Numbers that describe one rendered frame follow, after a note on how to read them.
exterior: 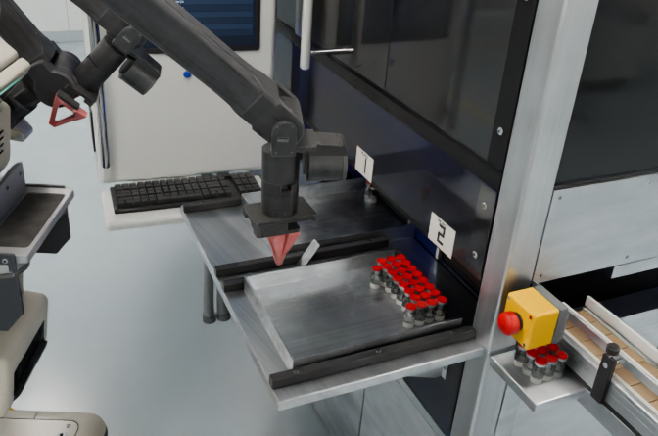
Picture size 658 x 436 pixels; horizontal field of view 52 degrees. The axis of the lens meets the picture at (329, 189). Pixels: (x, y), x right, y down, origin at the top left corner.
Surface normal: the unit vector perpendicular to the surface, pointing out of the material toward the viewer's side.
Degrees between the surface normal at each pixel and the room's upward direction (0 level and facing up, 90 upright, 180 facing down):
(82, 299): 0
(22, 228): 0
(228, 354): 0
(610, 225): 90
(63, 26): 90
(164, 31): 101
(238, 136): 90
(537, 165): 90
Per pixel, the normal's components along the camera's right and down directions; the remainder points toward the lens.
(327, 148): 0.12, 0.60
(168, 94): 0.35, 0.44
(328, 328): 0.07, -0.89
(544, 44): -0.91, 0.13
